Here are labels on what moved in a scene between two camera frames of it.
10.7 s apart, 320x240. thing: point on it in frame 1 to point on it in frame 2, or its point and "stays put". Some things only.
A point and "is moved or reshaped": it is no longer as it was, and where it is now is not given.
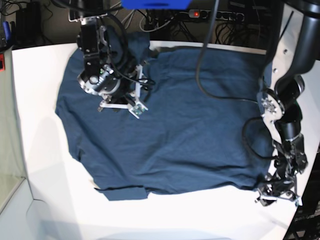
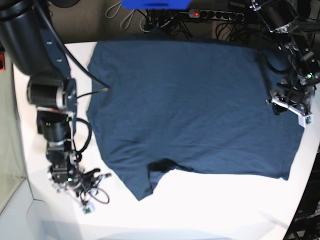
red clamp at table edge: x=2 y=67 stays put
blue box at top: x=155 y=4 stays put
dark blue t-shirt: x=203 y=129 is moved or reshaped
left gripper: x=127 y=96 to x=86 y=185
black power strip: x=223 y=15 stays put
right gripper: x=280 y=184 to x=298 y=101
